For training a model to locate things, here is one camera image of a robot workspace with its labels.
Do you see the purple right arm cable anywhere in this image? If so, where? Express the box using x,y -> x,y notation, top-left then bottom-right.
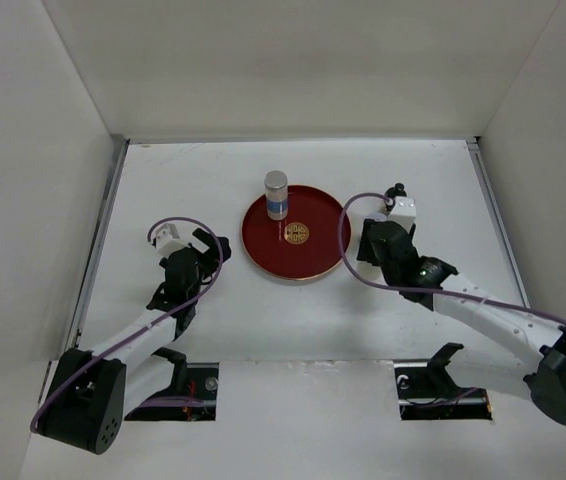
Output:
337,192 -> 566,346

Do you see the black-cap spice jar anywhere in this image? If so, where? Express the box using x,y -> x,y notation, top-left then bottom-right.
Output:
385,182 -> 407,199

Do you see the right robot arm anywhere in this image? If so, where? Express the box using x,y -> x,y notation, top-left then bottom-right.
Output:
357,219 -> 566,426

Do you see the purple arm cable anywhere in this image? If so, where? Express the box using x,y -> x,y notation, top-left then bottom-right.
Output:
30,215 -> 232,435
337,192 -> 566,346

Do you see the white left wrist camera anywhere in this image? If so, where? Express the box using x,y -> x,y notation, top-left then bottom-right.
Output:
153,223 -> 187,258

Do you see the tall silver-lid bead bottle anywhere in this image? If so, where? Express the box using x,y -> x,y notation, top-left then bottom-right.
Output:
264,170 -> 288,221

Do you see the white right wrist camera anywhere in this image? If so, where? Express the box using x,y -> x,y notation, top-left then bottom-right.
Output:
387,196 -> 417,233

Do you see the red round tray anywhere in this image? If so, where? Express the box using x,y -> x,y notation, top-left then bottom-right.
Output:
241,185 -> 352,281

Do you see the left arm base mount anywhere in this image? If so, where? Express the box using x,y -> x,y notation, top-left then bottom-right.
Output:
125,363 -> 220,422

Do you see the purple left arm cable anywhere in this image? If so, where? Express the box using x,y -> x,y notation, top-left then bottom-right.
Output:
30,215 -> 232,435

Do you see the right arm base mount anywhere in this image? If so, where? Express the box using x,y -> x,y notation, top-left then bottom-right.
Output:
394,343 -> 492,421

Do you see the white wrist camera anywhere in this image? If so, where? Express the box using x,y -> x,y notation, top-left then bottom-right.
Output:
153,223 -> 187,258
387,196 -> 417,233

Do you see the white-lid short jar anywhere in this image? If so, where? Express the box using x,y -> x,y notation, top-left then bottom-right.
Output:
365,212 -> 387,223

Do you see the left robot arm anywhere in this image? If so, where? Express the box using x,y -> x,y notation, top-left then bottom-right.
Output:
30,216 -> 231,455

